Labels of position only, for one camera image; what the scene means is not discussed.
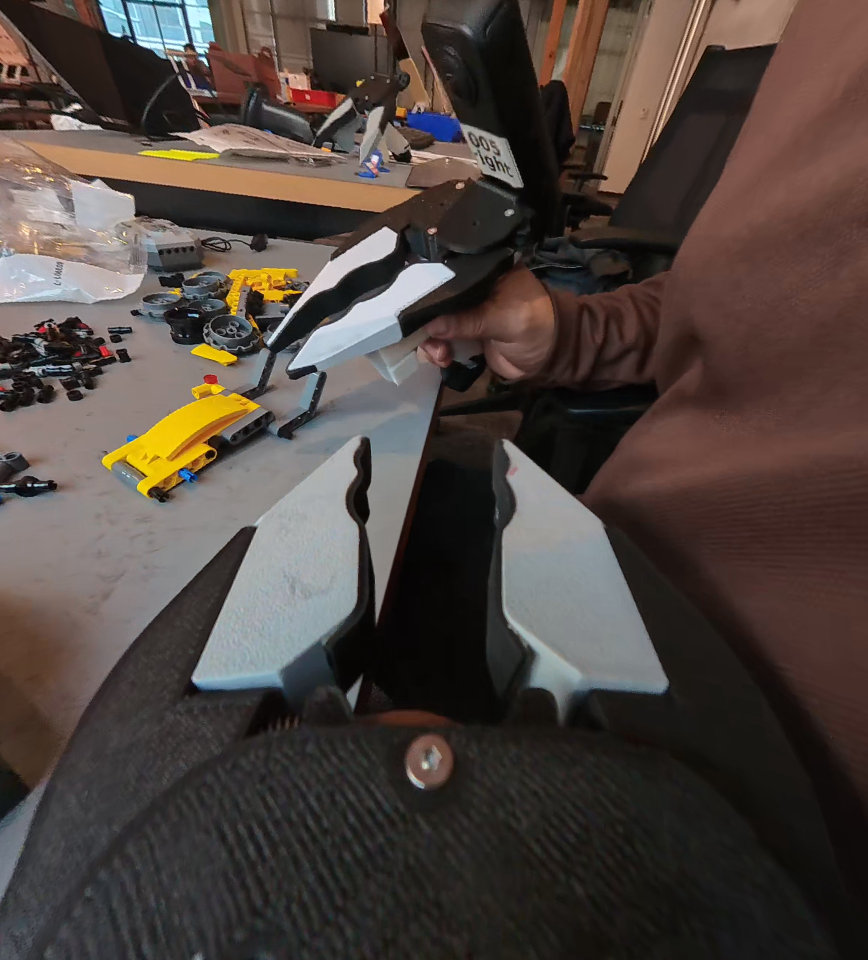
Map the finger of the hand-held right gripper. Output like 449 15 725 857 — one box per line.
287 263 458 376
262 225 405 354

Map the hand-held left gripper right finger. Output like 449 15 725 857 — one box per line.
487 440 671 724

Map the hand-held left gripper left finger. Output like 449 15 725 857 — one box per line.
191 438 375 706

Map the yellow and grey brick assembly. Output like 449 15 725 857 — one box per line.
101 353 330 504

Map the grey desk with wooden edge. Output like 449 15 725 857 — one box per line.
0 233 450 960

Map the person's right hand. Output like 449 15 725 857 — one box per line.
416 267 558 384

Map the yellow grey brick chassis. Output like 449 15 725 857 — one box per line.
137 266 312 355

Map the grey battery box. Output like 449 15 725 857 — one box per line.
137 221 204 273

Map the black office chair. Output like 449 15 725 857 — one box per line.
532 45 777 496

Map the large crumpled plastic bag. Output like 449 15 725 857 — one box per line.
0 120 150 306

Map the black computer monitor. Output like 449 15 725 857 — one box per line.
0 0 203 136

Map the pile of black red pins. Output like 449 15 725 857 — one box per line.
0 315 135 414

